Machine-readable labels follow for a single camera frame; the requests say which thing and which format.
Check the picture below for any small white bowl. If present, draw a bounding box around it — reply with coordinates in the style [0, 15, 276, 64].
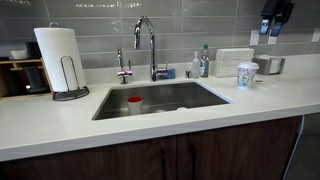
[9, 49, 29, 60]

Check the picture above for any white tissue pile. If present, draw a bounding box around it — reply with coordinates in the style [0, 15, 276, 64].
[213, 47, 256, 79]

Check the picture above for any black cabinet door handle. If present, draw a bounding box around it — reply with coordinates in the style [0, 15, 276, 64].
[160, 148, 167, 180]
[190, 143, 197, 180]

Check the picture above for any white wall outlet plate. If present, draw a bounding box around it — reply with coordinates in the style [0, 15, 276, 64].
[267, 33, 278, 46]
[311, 27, 320, 43]

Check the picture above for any white cup with red inside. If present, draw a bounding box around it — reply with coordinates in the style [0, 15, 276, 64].
[126, 96, 144, 116]

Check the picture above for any clear soap pump bottle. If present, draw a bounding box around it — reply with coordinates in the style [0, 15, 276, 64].
[191, 50, 202, 80]

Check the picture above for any black tumbler cup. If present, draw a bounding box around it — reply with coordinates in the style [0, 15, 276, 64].
[23, 65, 49, 94]

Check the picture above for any dark wood cabinet door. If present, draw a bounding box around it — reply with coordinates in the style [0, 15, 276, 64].
[0, 135, 178, 180]
[176, 115, 303, 180]

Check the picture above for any metal napkin holder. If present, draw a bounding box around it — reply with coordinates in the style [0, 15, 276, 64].
[252, 54, 287, 76]

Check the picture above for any white cabinet end panel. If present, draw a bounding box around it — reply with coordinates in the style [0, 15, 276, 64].
[281, 114, 305, 180]

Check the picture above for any white paper towel roll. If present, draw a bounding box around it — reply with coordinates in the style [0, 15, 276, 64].
[33, 27, 87, 93]

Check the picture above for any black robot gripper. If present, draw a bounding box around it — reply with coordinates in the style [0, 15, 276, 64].
[259, 0, 296, 38]

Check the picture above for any small chrome water dispenser tap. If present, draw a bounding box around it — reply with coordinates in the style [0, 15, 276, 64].
[116, 47, 134, 85]

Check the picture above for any green capped dish soap bottle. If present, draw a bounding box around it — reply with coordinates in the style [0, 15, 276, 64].
[199, 43, 211, 78]

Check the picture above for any white paper sheet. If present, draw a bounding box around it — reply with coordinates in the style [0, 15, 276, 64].
[249, 29, 260, 46]

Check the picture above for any printed paper cup with lid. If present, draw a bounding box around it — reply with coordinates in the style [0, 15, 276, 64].
[236, 61, 260, 90]

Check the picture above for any blue sponge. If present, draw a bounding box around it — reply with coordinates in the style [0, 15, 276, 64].
[159, 68, 177, 80]

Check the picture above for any tall chrome gooseneck faucet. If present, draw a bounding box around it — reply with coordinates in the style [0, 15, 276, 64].
[133, 15, 169, 83]

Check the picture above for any white napkin stack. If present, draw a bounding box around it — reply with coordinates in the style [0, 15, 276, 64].
[255, 54, 283, 75]

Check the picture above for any stainless steel sink basin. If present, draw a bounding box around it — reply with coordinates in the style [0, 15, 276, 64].
[91, 80, 231, 121]

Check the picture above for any black mug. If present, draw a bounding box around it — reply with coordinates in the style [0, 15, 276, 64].
[25, 41, 43, 60]

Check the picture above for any wooden shelf organizer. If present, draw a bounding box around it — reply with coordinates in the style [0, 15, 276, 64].
[0, 58, 54, 100]

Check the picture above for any black wire paper towel holder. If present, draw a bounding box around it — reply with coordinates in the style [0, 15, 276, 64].
[48, 21, 91, 102]

